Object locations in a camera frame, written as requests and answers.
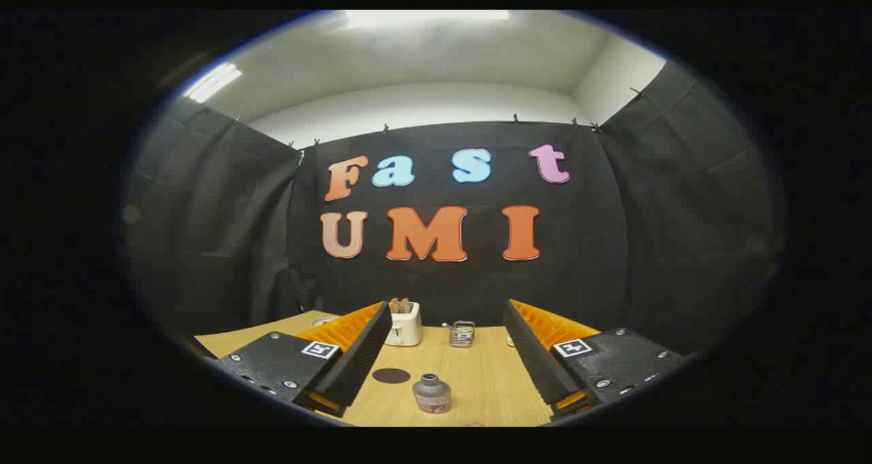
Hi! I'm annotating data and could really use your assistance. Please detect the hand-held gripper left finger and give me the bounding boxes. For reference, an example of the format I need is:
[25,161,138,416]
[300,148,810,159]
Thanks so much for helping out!
[217,301,394,418]

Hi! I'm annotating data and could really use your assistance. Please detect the silver bottle with label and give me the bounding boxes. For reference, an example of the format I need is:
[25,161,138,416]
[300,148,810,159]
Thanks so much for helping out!
[412,373,452,414]

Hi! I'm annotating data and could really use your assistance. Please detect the wooden table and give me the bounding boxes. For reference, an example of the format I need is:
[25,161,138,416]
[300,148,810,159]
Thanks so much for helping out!
[194,310,600,427]

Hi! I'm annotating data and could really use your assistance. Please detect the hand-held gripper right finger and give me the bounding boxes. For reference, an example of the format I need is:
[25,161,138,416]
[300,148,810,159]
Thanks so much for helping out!
[503,299,685,420]

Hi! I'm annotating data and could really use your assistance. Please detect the white toaster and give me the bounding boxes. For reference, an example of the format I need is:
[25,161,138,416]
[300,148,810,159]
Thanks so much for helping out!
[384,302,423,347]

